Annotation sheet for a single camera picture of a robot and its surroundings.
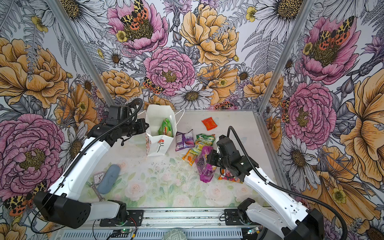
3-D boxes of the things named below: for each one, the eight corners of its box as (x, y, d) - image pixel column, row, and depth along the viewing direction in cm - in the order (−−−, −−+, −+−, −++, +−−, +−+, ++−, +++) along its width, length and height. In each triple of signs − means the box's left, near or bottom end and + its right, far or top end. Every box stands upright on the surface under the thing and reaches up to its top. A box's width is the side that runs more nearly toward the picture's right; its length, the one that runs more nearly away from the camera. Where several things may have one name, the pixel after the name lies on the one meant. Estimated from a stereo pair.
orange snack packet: (183, 160, 97) (182, 157, 94) (194, 146, 104) (194, 143, 101) (191, 165, 95) (191, 163, 92) (202, 150, 101) (202, 148, 99)
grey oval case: (99, 193, 84) (94, 190, 80) (113, 167, 94) (109, 163, 90) (109, 194, 83) (105, 191, 80) (121, 168, 93) (118, 165, 89)
